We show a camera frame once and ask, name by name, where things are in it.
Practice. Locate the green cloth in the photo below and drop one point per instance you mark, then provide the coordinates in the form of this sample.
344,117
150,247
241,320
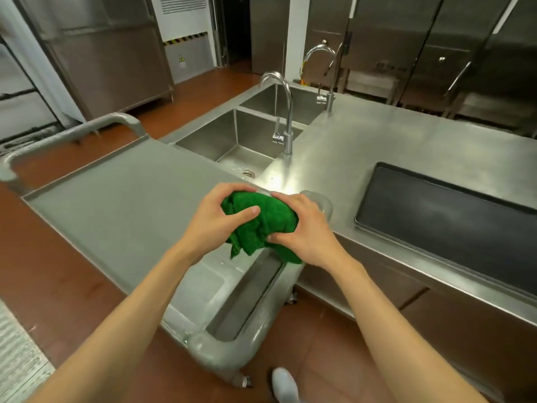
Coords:
268,220

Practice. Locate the person's left thumb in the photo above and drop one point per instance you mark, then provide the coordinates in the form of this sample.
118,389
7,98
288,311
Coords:
244,214

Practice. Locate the person's right forearm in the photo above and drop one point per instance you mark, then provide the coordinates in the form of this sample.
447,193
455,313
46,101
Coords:
394,331

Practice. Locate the clear plastic container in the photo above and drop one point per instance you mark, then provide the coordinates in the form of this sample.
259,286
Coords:
322,205

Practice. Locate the person's white shoe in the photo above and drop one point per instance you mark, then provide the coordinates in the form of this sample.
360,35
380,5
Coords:
285,386

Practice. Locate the wide steel sink basin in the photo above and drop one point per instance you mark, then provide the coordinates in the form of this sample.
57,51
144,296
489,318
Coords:
235,138

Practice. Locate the stainless steel refrigerator wall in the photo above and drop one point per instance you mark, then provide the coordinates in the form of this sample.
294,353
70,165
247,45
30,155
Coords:
419,46

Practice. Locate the person's left forearm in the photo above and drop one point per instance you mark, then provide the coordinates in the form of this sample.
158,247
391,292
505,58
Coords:
126,323

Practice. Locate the narrow steel sink basin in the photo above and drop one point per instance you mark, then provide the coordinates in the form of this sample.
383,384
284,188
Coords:
302,104

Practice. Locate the large chrome gooseneck faucet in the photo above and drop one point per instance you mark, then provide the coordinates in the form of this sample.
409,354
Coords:
287,121

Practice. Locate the person's right thumb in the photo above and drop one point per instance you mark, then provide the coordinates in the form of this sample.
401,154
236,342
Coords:
280,237

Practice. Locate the sink drain strainer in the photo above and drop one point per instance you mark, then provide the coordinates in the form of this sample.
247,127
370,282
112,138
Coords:
246,173

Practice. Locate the small chrome gooseneck faucet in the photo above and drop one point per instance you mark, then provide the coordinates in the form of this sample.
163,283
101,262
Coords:
331,88

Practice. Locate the person's left hand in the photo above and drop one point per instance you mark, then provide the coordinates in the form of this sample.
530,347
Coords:
207,228

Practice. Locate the grey floor mat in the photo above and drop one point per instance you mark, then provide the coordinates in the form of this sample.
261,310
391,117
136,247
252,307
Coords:
19,360

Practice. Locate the person's right hand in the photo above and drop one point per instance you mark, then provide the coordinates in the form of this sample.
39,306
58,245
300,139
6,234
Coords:
312,239

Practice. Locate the stainless steel counter cabinet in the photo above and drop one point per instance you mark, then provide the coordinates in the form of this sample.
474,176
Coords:
377,138

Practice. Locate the tall stainless steel cabinet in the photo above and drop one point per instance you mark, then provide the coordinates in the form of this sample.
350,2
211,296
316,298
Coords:
109,54

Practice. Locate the black baking tray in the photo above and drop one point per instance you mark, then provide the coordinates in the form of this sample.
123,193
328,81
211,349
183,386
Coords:
453,226

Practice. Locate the stainless steel trolley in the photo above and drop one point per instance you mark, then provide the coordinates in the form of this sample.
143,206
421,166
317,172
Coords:
126,205

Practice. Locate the white panel with hazard stripe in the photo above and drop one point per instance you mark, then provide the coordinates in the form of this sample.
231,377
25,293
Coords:
184,33

